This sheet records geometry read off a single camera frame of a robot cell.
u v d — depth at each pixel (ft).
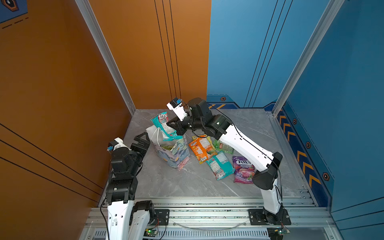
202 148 3.08
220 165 2.86
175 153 2.43
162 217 2.42
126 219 1.40
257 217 2.38
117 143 1.93
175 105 1.87
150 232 2.31
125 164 1.57
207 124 1.72
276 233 2.30
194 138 3.28
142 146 1.95
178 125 1.89
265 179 2.07
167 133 2.28
